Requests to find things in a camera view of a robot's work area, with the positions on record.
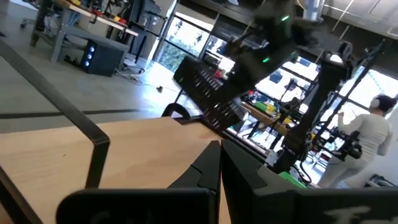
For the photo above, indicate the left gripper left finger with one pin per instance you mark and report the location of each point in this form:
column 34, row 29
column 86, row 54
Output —
column 155, row 205

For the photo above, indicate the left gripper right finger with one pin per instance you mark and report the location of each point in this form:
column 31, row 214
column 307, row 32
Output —
column 280, row 208

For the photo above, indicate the green plastic slotted basket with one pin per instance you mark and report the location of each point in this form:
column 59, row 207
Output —
column 290, row 181

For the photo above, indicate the black plastic slotted basket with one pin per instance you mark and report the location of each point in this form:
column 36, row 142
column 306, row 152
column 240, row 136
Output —
column 199, row 84

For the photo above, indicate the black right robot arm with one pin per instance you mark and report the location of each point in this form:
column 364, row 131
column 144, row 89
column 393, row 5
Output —
column 314, row 109

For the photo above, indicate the cluttered wooden desk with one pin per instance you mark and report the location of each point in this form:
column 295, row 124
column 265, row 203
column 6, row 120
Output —
column 267, row 116

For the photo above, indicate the black curved table clamp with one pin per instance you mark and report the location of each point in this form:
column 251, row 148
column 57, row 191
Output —
column 175, row 105

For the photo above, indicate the small black floor object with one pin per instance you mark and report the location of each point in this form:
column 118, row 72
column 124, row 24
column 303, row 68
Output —
column 160, row 89

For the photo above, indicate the black device on stand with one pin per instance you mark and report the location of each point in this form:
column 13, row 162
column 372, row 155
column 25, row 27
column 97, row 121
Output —
column 351, row 149

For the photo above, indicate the person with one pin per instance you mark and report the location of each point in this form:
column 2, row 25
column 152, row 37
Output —
column 370, row 133

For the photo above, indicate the black computer tower blue lights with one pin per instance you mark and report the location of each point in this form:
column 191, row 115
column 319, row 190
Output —
column 105, row 60

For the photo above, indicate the grey workbench with wooden top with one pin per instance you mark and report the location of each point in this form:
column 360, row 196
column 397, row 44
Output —
column 102, row 21

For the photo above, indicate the wooden shelf with black frame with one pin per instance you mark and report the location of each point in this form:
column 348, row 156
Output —
column 62, row 102

